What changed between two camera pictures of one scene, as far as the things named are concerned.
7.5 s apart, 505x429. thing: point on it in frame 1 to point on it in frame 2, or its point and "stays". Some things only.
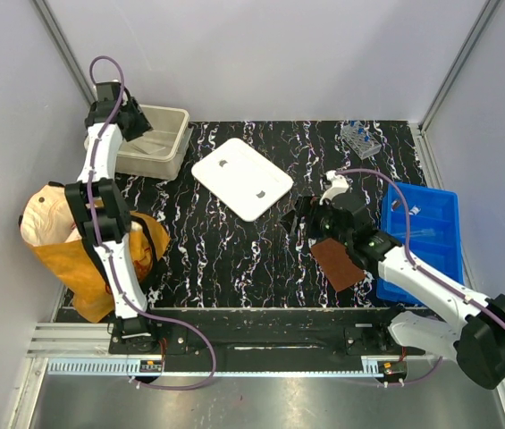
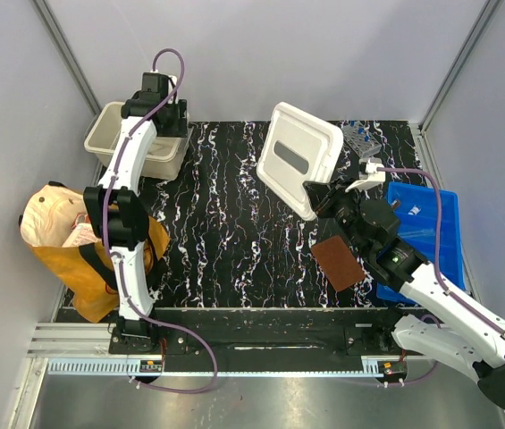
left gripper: (141, 126) to (179, 126)
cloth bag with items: (48, 227) stays
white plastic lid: (242, 178) to (297, 148)
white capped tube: (415, 210) stays
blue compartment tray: (434, 236) stays
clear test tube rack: (360, 139) stays
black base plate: (270, 332) stays
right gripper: (309, 207) to (324, 197)
